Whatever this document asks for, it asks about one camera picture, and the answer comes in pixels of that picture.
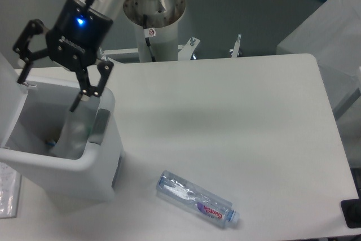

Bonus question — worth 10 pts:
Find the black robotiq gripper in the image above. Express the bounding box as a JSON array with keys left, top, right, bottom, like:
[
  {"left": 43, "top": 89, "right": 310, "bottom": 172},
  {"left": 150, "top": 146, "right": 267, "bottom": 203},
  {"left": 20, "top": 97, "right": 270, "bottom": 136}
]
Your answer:
[{"left": 12, "top": 0, "right": 115, "bottom": 112}]

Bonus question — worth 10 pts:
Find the white plastic wrapper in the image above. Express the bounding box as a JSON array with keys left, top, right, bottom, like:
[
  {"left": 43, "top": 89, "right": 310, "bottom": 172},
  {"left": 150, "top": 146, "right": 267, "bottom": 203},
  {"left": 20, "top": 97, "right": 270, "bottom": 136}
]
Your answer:
[{"left": 50, "top": 105, "right": 96, "bottom": 160}]

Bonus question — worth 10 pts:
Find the clear plastic water bottle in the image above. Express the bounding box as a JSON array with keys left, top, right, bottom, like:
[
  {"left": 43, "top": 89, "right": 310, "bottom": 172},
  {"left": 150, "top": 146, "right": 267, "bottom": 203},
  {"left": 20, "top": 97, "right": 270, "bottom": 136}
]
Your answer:
[{"left": 156, "top": 170, "right": 240, "bottom": 229}]

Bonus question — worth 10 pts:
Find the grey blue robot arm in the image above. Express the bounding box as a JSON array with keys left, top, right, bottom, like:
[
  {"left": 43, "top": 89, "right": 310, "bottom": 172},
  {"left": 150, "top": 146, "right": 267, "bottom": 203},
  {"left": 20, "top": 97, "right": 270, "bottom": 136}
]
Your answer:
[{"left": 13, "top": 0, "right": 121, "bottom": 112}]

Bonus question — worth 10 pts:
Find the trash pile inside can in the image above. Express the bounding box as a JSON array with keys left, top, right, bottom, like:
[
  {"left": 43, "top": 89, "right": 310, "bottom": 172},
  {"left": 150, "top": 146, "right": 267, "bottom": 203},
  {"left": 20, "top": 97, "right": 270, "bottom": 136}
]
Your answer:
[{"left": 45, "top": 137, "right": 60, "bottom": 147}]

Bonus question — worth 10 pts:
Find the white trash can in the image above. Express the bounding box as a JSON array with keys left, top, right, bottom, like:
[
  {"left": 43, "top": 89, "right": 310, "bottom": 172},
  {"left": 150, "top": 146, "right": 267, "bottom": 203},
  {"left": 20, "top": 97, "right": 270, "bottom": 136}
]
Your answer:
[{"left": 1, "top": 58, "right": 124, "bottom": 201}]

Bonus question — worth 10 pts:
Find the white covered side table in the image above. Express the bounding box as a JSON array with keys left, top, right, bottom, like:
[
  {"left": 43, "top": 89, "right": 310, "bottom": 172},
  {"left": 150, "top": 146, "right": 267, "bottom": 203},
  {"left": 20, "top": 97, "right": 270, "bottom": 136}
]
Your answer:
[{"left": 276, "top": 0, "right": 360, "bottom": 119}]

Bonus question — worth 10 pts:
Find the black device at edge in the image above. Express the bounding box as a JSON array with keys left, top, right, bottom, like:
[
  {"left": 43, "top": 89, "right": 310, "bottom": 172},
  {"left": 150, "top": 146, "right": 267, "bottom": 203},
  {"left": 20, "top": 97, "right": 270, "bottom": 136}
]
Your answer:
[{"left": 341, "top": 199, "right": 360, "bottom": 229}]

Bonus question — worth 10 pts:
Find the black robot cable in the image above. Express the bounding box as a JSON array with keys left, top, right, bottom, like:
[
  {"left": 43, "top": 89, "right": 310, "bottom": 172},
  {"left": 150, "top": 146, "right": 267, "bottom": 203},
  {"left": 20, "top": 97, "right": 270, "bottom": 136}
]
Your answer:
[{"left": 142, "top": 14, "right": 157, "bottom": 62}]

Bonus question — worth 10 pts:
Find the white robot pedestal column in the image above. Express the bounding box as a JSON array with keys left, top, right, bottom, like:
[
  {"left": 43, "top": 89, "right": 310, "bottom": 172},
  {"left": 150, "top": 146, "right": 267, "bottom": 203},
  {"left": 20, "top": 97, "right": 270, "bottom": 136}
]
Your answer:
[{"left": 123, "top": 0, "right": 186, "bottom": 63}]

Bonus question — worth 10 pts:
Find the white pedestal base bracket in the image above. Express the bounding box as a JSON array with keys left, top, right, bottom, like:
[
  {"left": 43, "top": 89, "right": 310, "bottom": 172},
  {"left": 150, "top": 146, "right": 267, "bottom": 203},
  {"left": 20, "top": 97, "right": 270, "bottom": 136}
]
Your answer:
[{"left": 99, "top": 34, "right": 243, "bottom": 62}]

